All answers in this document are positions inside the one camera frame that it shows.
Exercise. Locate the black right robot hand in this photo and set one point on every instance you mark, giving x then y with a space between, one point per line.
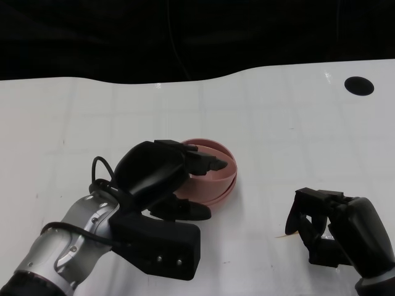
361 231

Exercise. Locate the small orange sliver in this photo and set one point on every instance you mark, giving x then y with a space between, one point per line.
282 236

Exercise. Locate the pink plastic bowl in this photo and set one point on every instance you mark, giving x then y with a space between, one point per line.
219 201
227 192
213 183

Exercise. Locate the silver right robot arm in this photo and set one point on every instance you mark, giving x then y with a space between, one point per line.
376 285

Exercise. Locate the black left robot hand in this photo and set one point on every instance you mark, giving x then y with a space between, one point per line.
148 172

